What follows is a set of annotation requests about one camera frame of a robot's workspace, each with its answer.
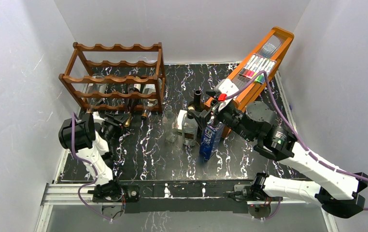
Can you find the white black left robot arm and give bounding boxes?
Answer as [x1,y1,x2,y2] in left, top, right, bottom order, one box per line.
[58,111,130,202]

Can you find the orange wooden display rack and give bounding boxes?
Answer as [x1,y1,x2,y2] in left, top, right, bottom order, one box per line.
[204,27,295,138]

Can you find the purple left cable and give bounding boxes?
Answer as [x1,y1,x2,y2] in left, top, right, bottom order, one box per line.
[71,113,114,221]

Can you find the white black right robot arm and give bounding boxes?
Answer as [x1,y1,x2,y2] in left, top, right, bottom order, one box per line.
[188,101,367,218]

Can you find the brown wooden wine rack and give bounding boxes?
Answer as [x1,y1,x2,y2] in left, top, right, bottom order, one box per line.
[58,42,166,113]

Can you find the clear whisky bottle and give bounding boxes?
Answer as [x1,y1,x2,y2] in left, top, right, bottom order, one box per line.
[182,111,198,146]

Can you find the dark green wine bottle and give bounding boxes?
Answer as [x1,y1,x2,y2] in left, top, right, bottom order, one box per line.
[188,89,204,112]

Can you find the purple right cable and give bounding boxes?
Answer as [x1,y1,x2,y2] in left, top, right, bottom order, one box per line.
[226,71,368,211]

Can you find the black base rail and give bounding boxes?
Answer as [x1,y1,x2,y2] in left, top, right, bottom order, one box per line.
[93,179,282,215]

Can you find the gold capped bottle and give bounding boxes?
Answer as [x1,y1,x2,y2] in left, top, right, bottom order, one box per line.
[124,84,141,128]

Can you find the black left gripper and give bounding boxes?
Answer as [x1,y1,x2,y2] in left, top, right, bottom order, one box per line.
[103,113,131,142]

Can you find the clear shelf bottle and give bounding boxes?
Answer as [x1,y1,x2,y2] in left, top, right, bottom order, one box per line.
[162,105,178,143]

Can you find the purple cable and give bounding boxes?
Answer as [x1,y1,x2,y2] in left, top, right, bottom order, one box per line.
[71,113,114,221]
[226,71,368,211]

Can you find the clear lower bottle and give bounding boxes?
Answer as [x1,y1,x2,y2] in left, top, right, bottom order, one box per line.
[141,84,158,120]

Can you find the white red small box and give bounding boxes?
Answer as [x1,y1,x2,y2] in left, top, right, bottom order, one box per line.
[176,110,187,133]

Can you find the blue bottle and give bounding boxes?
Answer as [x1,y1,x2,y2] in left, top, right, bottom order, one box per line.
[199,116,225,160]

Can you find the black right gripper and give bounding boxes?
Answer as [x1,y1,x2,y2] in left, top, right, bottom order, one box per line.
[188,102,255,143]

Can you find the pack of coloured markers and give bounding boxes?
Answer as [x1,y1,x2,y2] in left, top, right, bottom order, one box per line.
[236,54,276,86]

